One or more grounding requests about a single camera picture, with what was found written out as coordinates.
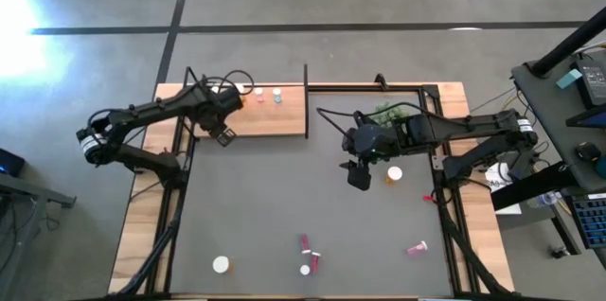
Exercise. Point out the black round pole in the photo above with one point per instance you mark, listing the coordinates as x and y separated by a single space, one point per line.
568 45

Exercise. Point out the black control box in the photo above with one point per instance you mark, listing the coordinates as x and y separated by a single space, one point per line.
523 164

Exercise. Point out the dark grey stand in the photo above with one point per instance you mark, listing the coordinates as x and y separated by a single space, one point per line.
28 192

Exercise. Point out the clear water bottle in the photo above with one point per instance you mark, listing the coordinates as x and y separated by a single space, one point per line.
544 199

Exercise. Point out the black metal table frame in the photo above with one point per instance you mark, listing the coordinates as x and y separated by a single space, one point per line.
341 88

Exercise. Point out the green artificial potted plant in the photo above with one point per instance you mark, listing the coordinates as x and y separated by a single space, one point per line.
397 112

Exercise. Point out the black desk caster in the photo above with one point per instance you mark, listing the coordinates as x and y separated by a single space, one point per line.
559 251

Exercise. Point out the grey table mat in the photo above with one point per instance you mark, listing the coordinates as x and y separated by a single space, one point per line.
246 206

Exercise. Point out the grey side desk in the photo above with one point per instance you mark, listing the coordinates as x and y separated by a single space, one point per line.
544 102

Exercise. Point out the white paper sheet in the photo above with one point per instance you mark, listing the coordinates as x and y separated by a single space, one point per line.
507 209

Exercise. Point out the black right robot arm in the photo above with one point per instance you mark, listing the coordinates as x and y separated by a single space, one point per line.
473 126

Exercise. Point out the black computer mouse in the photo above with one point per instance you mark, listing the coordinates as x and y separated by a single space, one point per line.
587 152

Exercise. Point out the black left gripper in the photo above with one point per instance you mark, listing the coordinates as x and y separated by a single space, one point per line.
215 111

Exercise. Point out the orange pill bottle white cap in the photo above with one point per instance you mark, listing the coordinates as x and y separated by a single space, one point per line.
240 88
394 173

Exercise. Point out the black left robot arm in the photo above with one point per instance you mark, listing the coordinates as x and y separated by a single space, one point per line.
142 114

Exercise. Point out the black desk beam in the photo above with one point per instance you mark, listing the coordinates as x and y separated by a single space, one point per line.
535 187

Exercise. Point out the large orange pill bottle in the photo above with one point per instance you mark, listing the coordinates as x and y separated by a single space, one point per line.
220 264

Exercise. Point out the black power adapter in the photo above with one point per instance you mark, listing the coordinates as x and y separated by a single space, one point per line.
594 81

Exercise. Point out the black device blue light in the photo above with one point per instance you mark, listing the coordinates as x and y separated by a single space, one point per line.
9 164

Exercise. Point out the teal round object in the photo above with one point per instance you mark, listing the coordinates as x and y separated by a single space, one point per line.
602 167

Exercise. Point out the black tablet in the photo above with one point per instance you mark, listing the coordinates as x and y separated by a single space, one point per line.
589 118

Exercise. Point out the pink pill bottle white cap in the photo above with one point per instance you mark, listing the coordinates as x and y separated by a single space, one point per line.
305 270
258 94
416 248

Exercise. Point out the black backlit keyboard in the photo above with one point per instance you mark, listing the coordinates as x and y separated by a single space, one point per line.
592 220

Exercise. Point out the small teal box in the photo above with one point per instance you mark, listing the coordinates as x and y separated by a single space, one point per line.
569 78

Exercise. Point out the small red clip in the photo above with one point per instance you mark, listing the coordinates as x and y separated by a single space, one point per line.
428 198

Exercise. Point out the wooden shelf board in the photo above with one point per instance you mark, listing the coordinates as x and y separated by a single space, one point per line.
274 121

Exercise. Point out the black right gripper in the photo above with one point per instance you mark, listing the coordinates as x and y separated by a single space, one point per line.
360 179

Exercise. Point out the blue pill bottle red pills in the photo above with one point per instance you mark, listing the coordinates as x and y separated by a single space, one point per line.
315 263
277 96
305 242

